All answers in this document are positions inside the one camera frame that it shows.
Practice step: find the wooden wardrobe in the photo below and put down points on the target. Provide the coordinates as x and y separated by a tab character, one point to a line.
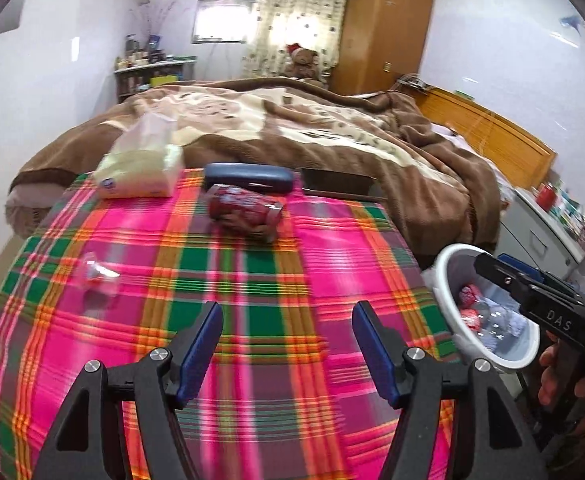
387	25

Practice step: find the brown patterned blanket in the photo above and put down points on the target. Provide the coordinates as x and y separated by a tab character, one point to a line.
322	125

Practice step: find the soft tissue pack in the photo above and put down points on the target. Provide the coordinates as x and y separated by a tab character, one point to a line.
137	175

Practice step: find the dark blue glasses case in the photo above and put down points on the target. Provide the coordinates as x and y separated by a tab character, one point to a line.
247	176

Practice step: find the pale bed pillow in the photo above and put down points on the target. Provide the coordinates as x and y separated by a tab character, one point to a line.
452	134

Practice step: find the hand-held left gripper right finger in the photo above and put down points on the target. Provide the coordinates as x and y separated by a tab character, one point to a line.
372	350

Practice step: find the white shelf unit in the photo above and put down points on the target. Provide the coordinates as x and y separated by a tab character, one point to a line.
170	66

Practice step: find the brown teddy bear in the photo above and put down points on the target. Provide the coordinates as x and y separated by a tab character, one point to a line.
305	62

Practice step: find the white drawer cabinet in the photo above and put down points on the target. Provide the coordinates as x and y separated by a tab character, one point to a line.
537	230

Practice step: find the black smartphone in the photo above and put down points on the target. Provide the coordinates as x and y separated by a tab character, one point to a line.
337	181

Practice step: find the white trash bin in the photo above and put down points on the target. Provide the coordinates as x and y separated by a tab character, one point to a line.
441	282

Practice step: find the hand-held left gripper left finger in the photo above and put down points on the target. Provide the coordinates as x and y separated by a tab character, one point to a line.
202	350

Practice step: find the red drink can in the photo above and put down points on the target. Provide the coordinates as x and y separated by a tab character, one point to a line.
242	207

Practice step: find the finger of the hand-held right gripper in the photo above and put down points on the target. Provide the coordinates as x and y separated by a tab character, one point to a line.
497	272
554	286

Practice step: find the red cup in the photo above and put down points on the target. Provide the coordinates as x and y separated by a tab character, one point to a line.
547	196

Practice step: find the small window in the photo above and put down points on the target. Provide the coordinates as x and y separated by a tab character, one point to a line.
222	22

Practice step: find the person's right hand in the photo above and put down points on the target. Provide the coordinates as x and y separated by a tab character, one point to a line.
549	375

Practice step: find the cluster of toiletry bottles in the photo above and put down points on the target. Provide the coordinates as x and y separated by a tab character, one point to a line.
137	57

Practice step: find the wooden headboard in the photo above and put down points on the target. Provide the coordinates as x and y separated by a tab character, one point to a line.
497	135

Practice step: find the pink plaid bed sheet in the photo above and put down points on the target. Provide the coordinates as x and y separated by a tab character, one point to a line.
322	260

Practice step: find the vase with dry branches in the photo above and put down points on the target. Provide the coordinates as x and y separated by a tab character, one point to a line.
153	42

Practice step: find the clear plastic wrapper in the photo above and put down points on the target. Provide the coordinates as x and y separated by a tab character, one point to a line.
95	275

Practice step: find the blue wall sticker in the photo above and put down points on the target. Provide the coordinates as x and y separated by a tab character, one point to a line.
570	23

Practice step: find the patterned curtain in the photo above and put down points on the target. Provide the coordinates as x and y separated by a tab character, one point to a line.
297	5

